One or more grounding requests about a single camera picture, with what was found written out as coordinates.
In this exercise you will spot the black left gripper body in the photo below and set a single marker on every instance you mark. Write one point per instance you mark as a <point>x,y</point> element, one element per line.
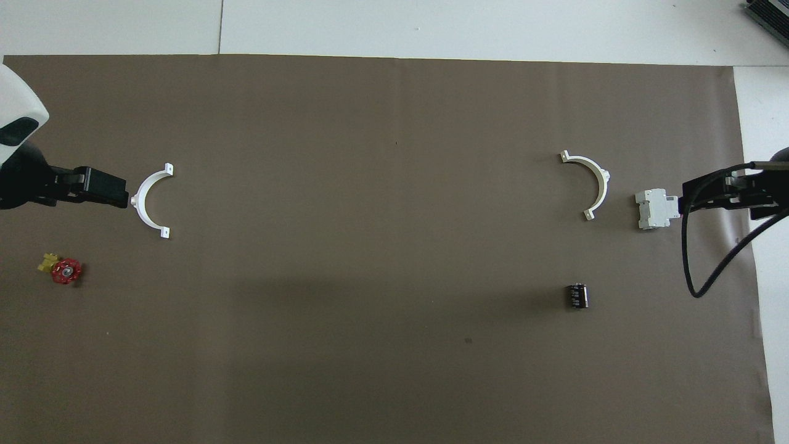
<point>28,179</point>

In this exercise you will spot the white circuit breaker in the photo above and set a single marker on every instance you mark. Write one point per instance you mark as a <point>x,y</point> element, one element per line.
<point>654,209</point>

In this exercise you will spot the gray ribbed device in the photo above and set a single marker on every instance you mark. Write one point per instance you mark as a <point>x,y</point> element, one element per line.
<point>770,15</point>

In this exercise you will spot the black cylindrical capacitor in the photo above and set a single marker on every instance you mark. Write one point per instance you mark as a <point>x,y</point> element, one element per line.
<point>577,296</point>

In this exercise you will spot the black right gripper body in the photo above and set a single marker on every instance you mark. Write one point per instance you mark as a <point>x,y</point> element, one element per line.
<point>770,188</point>

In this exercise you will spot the brown paper table mat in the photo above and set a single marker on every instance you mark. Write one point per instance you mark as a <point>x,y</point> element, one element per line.
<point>394,370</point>

